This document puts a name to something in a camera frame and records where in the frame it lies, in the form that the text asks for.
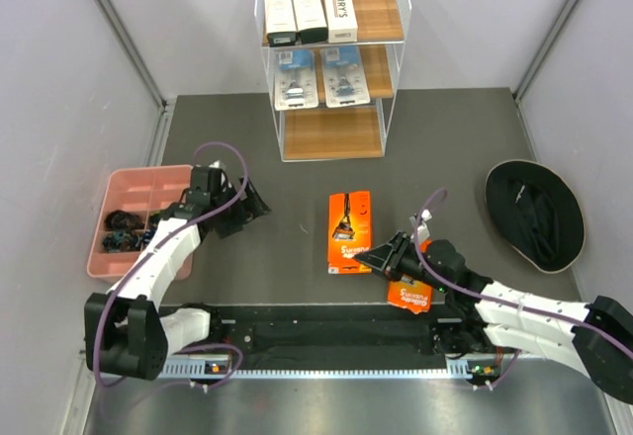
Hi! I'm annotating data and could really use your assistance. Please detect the black and beige bucket hat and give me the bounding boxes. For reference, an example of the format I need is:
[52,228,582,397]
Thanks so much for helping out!
[484,159,586,275]

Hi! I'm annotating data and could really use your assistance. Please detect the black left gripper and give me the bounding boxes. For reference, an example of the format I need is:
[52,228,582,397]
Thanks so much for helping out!
[211,175,270,238]

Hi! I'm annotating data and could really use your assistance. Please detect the blue patterned hair ties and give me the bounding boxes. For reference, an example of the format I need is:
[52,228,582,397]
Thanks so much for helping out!
[101,210,169,253]

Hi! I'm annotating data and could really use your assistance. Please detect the grey slotted cable duct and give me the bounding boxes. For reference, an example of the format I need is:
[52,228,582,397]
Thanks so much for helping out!
[157,358,476,382]

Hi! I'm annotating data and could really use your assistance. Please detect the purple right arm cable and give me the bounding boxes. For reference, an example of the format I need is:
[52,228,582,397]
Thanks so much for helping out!
[412,187,633,390]

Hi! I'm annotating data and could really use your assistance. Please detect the blue Gillette blister pack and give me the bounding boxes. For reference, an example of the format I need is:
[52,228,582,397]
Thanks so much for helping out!
[320,45,371,108]
[274,49,319,111]

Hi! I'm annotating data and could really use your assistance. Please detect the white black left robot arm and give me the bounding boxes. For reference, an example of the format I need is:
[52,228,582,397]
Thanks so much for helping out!
[84,162,271,381]

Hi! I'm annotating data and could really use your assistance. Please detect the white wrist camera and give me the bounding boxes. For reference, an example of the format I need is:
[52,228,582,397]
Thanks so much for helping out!
[409,209,432,242]
[209,160,226,170]

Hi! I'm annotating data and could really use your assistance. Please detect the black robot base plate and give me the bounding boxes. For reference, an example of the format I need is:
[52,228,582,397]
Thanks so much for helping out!
[162,304,496,357]

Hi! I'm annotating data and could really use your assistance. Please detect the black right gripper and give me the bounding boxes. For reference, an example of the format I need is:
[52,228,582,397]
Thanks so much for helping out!
[356,230,450,294]

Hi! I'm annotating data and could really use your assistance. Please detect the white wire wooden shelf unit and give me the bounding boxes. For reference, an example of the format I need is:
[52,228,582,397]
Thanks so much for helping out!
[254,0,412,161]

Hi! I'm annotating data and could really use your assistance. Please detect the black hair ties pile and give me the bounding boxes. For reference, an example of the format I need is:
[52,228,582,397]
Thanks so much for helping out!
[105,210,147,231]

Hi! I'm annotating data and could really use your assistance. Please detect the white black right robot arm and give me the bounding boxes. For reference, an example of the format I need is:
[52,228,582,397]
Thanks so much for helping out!
[354,232,632,404]

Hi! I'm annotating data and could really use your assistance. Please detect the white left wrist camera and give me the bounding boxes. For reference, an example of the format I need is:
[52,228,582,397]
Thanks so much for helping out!
[209,160,226,170]

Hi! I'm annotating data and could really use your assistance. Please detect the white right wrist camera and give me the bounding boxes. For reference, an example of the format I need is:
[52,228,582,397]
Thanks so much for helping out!
[409,209,432,242]

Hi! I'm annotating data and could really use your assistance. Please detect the white Harry's logo box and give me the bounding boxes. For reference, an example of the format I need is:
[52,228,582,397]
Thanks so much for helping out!
[323,0,358,44]

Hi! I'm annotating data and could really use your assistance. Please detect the orange gillette fusion box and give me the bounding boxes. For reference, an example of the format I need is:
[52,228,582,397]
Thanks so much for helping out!
[386,239,435,315]
[327,190,373,275]

